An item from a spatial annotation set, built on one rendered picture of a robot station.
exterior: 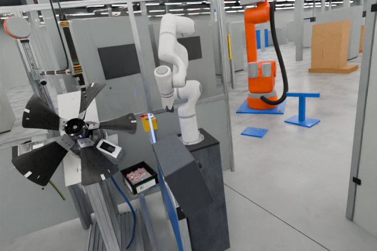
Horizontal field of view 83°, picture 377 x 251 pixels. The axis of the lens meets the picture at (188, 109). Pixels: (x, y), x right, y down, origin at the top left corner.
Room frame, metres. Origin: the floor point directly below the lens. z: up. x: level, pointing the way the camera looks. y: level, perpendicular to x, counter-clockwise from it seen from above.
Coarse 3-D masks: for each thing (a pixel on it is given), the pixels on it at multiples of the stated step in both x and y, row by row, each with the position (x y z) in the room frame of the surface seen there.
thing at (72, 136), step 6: (72, 120) 1.24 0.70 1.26; (78, 120) 1.25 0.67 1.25; (66, 126) 1.21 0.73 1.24; (72, 126) 1.22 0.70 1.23; (78, 126) 1.22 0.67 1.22; (84, 126) 1.22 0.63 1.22; (66, 132) 1.18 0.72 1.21; (72, 132) 1.19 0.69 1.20; (78, 132) 1.20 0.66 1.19; (84, 132) 1.21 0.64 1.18; (90, 132) 1.30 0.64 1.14; (72, 138) 1.21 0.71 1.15; (78, 138) 1.21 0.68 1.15; (90, 138) 1.28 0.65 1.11; (78, 144) 1.25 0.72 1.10
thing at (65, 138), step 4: (64, 136) 1.20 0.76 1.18; (60, 140) 1.19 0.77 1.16; (64, 140) 1.20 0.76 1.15; (68, 140) 1.22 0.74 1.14; (72, 140) 1.23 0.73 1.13; (60, 144) 1.18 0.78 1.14; (64, 144) 1.20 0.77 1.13; (68, 144) 1.21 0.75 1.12; (72, 144) 1.23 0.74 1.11; (68, 148) 1.21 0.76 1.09
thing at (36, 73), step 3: (33, 69) 1.70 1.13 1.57; (36, 69) 1.72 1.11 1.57; (39, 69) 1.65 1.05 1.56; (42, 69) 1.66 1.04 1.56; (33, 72) 1.65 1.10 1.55; (36, 72) 1.63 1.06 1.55; (39, 72) 1.65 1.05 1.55; (33, 75) 1.66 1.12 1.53; (36, 75) 1.63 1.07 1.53; (39, 75) 1.64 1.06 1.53; (42, 75) 1.65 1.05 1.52; (45, 75) 1.67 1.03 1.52; (33, 78) 1.68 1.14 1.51; (36, 78) 1.64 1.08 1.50; (39, 78) 1.64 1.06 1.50; (42, 78) 1.65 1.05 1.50
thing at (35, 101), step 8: (32, 96) 1.33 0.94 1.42; (32, 104) 1.31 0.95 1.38; (40, 104) 1.30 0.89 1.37; (24, 112) 1.30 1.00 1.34; (32, 112) 1.30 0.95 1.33; (40, 112) 1.29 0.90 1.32; (48, 112) 1.28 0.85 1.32; (24, 120) 1.29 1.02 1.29; (32, 120) 1.29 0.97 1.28; (40, 120) 1.29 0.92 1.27; (48, 120) 1.28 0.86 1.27; (56, 120) 1.27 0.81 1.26; (40, 128) 1.29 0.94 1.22; (48, 128) 1.29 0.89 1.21; (56, 128) 1.28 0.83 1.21
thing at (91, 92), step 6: (90, 84) 1.50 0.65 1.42; (96, 84) 1.47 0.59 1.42; (102, 84) 1.45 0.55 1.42; (90, 90) 1.45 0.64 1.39; (96, 90) 1.42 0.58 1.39; (84, 96) 1.45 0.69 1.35; (90, 96) 1.40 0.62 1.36; (84, 102) 1.39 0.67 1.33; (90, 102) 1.35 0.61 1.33; (84, 108) 1.33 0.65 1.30
